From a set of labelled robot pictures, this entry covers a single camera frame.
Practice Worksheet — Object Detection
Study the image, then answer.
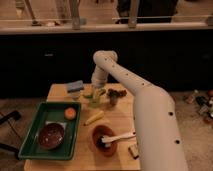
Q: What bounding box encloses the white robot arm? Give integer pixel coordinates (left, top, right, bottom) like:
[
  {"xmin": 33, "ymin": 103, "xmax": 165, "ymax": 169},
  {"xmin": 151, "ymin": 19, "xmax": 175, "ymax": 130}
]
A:
[{"xmin": 91, "ymin": 50, "xmax": 189, "ymax": 171}]

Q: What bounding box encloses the clear plastic cup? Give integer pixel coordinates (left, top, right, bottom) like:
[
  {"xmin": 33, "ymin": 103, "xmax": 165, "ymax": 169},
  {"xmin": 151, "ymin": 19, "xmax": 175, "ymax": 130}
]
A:
[{"xmin": 109, "ymin": 95, "xmax": 118, "ymax": 106}]

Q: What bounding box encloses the green pepper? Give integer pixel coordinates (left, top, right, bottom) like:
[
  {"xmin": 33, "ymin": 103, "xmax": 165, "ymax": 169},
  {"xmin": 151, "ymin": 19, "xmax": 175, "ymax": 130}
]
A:
[{"xmin": 83, "ymin": 88, "xmax": 106, "ymax": 108}]

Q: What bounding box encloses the dark toy food piece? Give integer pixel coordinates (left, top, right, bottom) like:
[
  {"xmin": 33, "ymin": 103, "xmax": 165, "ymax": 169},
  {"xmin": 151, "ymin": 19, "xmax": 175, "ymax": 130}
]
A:
[{"xmin": 107, "ymin": 89, "xmax": 127, "ymax": 98}]

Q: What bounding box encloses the blue sponge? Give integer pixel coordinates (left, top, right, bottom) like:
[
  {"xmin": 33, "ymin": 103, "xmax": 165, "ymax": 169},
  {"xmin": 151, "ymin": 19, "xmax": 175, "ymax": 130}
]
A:
[{"xmin": 66, "ymin": 80, "xmax": 84, "ymax": 93}]

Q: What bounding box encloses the white plastic spoon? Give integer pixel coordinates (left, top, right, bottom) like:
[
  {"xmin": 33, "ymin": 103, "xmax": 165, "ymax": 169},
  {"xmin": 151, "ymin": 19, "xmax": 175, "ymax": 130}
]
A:
[{"xmin": 101, "ymin": 132, "xmax": 136, "ymax": 143}]

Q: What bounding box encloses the brown oval dish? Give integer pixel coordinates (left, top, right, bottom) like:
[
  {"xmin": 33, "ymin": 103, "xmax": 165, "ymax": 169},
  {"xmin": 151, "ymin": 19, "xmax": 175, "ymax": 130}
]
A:
[{"xmin": 92, "ymin": 125, "xmax": 117, "ymax": 157}]

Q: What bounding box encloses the dark red bowl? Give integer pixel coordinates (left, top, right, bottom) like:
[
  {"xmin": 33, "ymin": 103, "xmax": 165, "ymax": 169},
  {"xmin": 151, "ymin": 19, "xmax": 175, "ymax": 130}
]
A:
[{"xmin": 37, "ymin": 126, "xmax": 65, "ymax": 150}]

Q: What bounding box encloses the small tan block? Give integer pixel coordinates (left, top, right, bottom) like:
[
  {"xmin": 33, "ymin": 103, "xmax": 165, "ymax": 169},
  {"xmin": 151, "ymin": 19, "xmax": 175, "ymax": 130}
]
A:
[{"xmin": 128, "ymin": 144, "xmax": 139, "ymax": 159}]

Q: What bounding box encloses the green plastic tray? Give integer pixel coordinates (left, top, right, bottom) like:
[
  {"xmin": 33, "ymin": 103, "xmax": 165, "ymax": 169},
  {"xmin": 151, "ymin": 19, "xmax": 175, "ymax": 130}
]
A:
[{"xmin": 18, "ymin": 102, "xmax": 81, "ymax": 160}]

